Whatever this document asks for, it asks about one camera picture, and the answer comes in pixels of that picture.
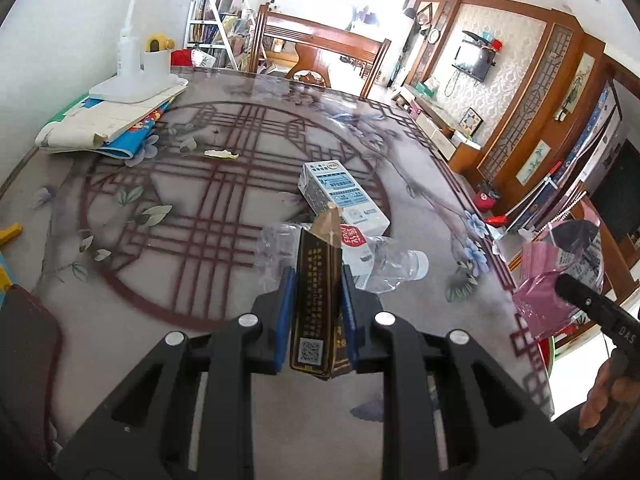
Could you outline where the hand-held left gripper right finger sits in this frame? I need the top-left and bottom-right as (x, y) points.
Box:
(340, 262), (586, 480)

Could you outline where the low television cabinet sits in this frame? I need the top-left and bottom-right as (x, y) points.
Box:
(392, 85), (483, 163)

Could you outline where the tall scroll painting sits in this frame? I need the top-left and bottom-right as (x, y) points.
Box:
(565, 52), (596, 121)

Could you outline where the colourful blue picture book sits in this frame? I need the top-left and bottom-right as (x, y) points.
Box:
(97, 105), (175, 161)

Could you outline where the white blue carton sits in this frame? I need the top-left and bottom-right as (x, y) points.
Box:
(298, 160), (391, 237)

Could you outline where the small yellow toy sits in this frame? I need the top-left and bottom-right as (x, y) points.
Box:
(145, 34), (176, 54)

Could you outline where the green bamboo painting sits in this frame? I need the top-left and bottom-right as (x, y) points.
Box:
(517, 140), (551, 185)

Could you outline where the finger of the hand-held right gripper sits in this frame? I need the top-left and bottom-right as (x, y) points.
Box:
(556, 274), (640, 350)

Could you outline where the wall television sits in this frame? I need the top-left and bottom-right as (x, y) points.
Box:
(452, 40), (491, 82)

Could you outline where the person's right hand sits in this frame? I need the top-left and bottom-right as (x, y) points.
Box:
(579, 360), (639, 431)

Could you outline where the pink plastic packet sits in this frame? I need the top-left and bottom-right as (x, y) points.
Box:
(512, 220), (606, 343)

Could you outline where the blue wall poster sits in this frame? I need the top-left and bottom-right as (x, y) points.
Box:
(565, 80), (621, 181)

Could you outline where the white ladder shelf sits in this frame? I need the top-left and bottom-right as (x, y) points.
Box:
(185, 0), (257, 71)

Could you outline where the stack of papers and books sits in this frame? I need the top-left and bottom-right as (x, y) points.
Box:
(35, 92), (173, 153)

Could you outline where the white desk lamp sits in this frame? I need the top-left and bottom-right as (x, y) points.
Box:
(89, 0), (190, 105)

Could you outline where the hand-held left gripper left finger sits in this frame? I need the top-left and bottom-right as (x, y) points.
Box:
(54, 266), (296, 480)

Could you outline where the crushed clear plastic bottle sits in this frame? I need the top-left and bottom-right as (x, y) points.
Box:
(257, 220), (430, 293)

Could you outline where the wall shelf with items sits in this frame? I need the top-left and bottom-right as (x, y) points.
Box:
(462, 30), (502, 53)

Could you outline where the dark brown gold box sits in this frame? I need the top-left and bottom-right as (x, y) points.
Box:
(290, 205), (358, 380)

